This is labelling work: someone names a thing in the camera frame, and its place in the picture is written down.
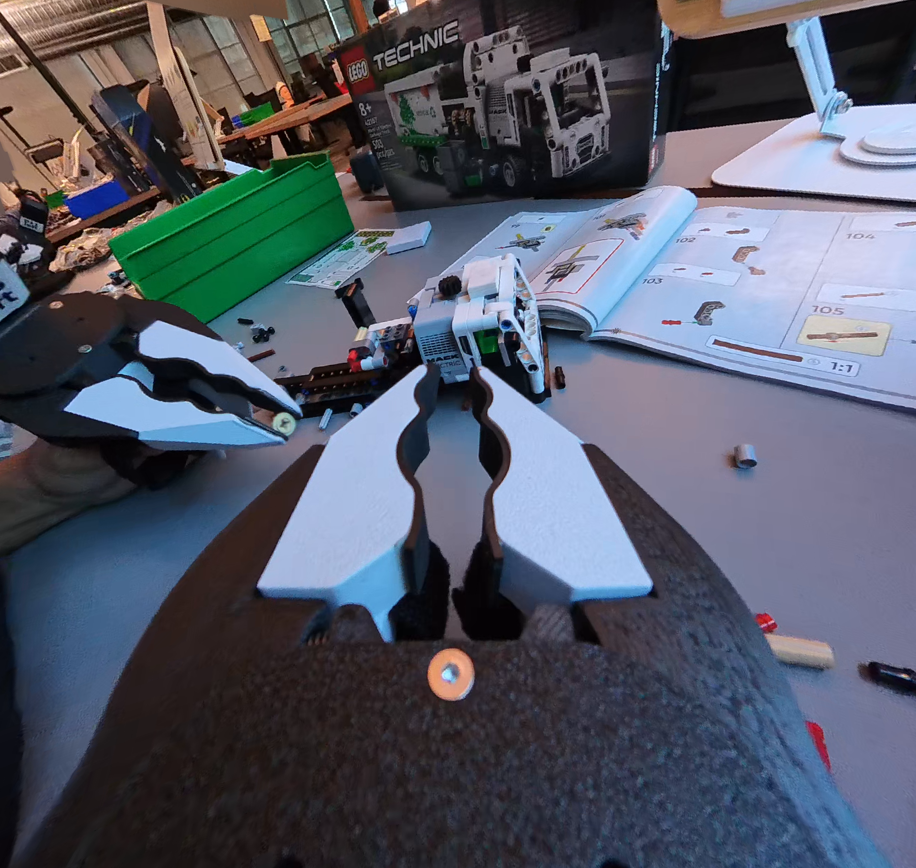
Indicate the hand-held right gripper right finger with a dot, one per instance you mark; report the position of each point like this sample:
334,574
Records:
558,517

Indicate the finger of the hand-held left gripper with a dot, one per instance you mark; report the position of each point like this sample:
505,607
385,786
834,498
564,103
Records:
207,356
200,430

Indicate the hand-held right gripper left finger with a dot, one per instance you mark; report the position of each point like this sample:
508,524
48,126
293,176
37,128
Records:
350,517

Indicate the tan lego gear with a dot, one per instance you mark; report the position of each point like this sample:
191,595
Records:
284,422

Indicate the white lego truck model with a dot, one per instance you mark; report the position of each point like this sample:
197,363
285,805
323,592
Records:
472,317

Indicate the black lego panel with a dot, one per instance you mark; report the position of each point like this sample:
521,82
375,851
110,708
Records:
353,302

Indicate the small grey lego connector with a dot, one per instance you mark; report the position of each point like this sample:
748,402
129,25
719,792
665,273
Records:
744,456

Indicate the small red lego pin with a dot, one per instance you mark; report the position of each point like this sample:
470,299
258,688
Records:
766,622

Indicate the tan lego pin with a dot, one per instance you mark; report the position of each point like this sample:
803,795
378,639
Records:
798,651

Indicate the lego instruction booklet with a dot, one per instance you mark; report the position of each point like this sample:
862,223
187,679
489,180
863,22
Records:
751,288

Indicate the red lego piece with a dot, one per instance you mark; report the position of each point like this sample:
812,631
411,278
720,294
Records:
819,743

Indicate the black lego pin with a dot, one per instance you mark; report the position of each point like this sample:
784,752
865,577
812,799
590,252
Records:
891,676

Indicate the black lego truck box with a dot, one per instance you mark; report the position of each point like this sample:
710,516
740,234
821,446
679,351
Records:
501,95

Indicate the person's left hand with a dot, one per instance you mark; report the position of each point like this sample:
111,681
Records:
57,499

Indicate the cluster of small black pieces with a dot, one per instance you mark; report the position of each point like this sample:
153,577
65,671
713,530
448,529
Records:
259,331

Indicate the green plastic bin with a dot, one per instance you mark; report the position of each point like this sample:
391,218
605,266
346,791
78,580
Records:
236,238

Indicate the blue background crate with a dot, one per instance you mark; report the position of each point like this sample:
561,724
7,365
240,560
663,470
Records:
93,202

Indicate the green and white sticker sheet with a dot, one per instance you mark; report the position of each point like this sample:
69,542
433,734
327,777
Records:
336,259

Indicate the dark blue display board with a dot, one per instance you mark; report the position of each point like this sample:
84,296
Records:
143,138

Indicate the small white box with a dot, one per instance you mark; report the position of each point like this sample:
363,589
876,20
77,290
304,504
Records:
409,238

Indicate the wooden background table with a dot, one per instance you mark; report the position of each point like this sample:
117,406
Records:
286,120

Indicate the white stand with wooden board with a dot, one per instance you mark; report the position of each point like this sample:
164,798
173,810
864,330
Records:
787,159

